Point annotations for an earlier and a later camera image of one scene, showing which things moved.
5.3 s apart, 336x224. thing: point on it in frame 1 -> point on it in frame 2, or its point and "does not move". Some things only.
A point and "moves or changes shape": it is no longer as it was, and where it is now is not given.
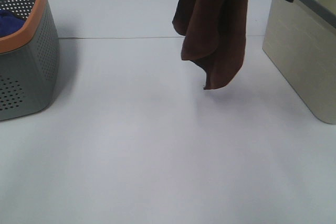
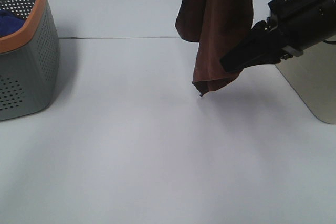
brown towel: (211, 12) moves or changes shape
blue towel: (9, 22) does not move
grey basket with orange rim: (30, 59) does not move
